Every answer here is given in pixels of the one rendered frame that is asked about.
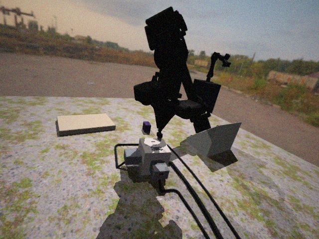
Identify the small purple cube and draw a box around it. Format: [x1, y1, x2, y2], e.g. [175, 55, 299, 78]
[143, 121, 151, 132]

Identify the beige flat rectangular slab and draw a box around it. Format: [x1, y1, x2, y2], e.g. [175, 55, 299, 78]
[57, 114, 116, 135]

